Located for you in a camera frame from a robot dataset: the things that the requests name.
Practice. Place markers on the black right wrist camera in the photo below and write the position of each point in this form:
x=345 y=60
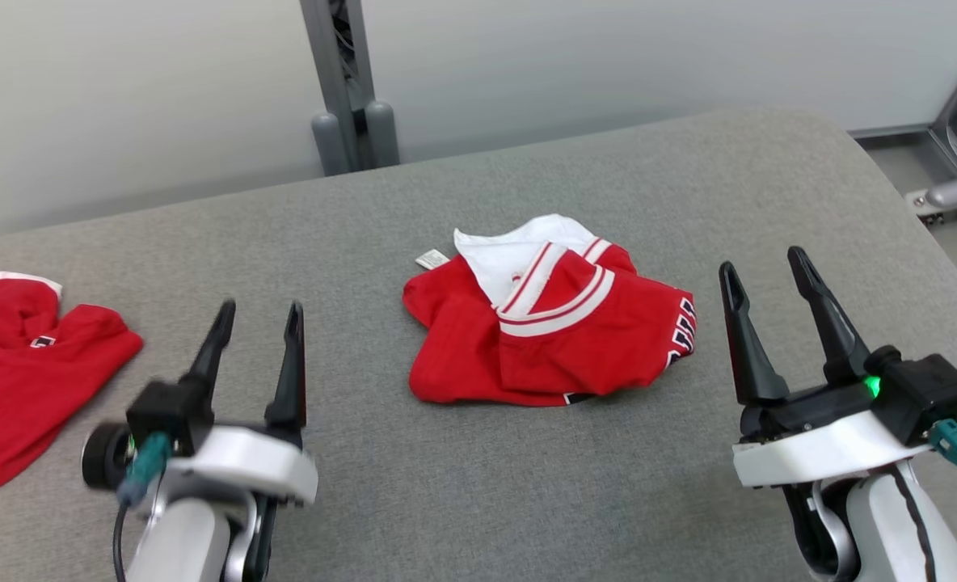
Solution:
x=927 y=396

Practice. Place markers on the grey metal post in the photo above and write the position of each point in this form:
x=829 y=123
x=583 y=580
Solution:
x=341 y=81

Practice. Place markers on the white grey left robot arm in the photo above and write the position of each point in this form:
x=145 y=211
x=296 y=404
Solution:
x=183 y=541

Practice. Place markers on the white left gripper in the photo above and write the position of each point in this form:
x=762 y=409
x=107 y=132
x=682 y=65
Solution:
x=244 y=465

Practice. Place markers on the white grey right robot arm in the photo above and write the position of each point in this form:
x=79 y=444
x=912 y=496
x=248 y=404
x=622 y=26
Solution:
x=874 y=533

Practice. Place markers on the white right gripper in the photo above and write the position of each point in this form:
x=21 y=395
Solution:
x=818 y=444

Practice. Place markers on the plain red garment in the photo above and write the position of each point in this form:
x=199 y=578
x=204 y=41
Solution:
x=18 y=388

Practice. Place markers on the red garment with white stripes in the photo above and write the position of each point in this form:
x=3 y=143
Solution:
x=575 y=347

